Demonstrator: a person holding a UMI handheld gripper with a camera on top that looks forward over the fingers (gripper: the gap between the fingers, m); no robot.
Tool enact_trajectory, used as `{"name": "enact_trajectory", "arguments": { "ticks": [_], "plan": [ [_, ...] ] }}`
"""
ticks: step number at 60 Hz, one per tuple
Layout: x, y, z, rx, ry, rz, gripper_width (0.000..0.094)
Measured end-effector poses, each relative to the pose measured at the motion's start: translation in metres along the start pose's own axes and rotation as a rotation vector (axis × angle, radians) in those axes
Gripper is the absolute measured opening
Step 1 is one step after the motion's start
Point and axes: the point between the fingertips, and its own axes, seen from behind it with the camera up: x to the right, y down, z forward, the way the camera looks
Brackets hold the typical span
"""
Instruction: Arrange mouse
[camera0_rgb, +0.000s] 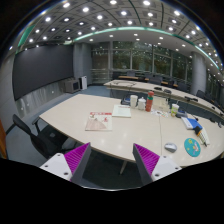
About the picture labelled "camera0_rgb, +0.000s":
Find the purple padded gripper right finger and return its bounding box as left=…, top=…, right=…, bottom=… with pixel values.
left=133, top=143, right=181, bottom=185

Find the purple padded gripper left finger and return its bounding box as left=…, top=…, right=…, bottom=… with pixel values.
left=41, top=143, right=91, bottom=185

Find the grey computer mouse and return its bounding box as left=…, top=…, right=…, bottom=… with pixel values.
left=164, top=143, right=177, bottom=153

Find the round teal mouse pad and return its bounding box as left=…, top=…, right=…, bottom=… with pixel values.
left=184, top=138, right=201, bottom=157

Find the black office chair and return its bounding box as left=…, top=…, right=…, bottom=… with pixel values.
left=12, top=115, right=77, bottom=159

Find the red and white magazine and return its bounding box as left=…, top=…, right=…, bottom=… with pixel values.
left=85, top=112, right=112, bottom=131

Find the blue notebook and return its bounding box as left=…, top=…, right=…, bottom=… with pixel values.
left=182, top=117, right=202, bottom=130

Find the green white drink cup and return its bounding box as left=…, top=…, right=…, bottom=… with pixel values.
left=171, top=104, right=179, bottom=117

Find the red orange bottle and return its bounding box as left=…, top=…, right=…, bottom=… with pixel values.
left=145, top=91, right=154, bottom=112

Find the white booklet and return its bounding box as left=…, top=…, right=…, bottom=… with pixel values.
left=112, top=105, right=131, bottom=118

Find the white jar with lid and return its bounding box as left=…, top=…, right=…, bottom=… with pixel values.
left=138, top=97, right=146, bottom=110

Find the long back conference table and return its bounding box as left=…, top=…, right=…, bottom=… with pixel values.
left=105, top=80, right=224, bottom=119

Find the grey box cabinet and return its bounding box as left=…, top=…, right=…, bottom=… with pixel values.
left=64, top=80, right=80, bottom=93

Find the white air purifier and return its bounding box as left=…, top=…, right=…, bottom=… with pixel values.
left=79, top=76, right=87, bottom=90

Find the large dark wall screen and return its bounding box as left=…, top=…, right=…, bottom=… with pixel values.
left=12, top=45, right=73, bottom=100

